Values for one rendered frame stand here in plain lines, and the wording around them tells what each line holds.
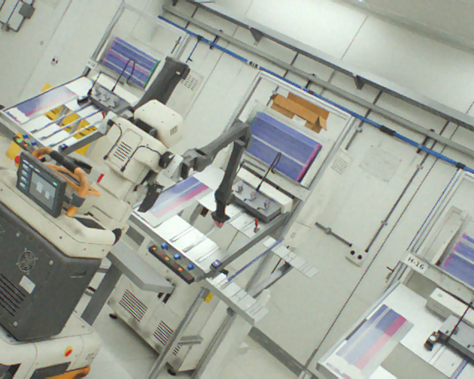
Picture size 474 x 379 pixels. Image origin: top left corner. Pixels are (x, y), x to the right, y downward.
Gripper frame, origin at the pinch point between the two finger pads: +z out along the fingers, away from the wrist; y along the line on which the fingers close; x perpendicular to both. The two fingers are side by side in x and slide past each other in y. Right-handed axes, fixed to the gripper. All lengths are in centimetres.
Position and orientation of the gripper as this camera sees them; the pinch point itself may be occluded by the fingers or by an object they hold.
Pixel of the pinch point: (220, 226)
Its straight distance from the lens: 335.2
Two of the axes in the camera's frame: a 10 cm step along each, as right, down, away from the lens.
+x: -6.8, 4.4, -5.8
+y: -7.3, -4.8, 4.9
